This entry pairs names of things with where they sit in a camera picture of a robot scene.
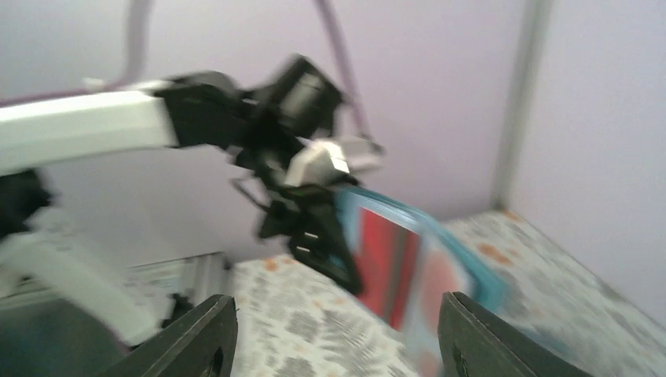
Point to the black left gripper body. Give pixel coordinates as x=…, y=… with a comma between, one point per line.
x=268, y=161

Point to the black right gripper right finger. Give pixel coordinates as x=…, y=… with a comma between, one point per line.
x=475, y=342

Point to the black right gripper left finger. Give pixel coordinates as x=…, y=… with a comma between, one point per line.
x=201, y=343

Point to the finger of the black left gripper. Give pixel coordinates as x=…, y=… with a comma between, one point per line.
x=318, y=242

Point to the white card with red circle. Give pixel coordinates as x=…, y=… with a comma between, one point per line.
x=438, y=272

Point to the blue card holder wallet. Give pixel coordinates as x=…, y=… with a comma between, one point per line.
x=490, y=290

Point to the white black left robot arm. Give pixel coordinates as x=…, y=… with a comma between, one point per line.
x=282, y=132

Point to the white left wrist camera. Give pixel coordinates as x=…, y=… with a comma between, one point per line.
x=324, y=161

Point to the aluminium rail base frame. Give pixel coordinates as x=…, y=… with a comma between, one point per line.
x=195, y=278

